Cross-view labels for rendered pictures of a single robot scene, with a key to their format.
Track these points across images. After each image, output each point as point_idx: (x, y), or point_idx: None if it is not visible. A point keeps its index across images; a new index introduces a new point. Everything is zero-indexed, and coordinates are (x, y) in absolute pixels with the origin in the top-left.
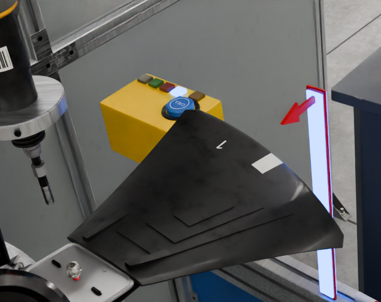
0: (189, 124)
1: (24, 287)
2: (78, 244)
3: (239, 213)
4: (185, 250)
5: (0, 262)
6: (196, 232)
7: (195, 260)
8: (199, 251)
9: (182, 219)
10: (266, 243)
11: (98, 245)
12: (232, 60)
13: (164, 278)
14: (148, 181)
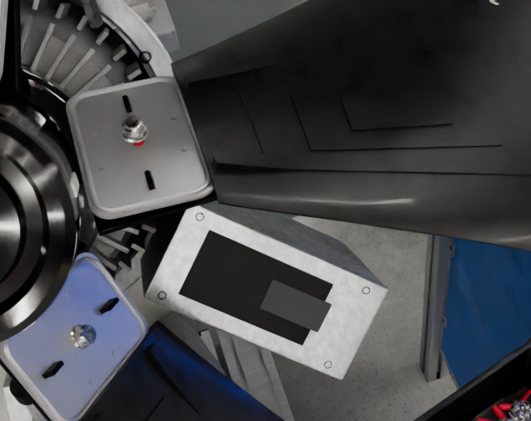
0: None
1: (1, 149)
2: (177, 83)
3: (452, 140)
4: (321, 169)
5: (7, 83)
6: (358, 144)
7: (327, 195)
8: (343, 180)
9: (350, 112)
10: (467, 212)
11: (199, 102)
12: None
13: (259, 205)
14: (342, 18)
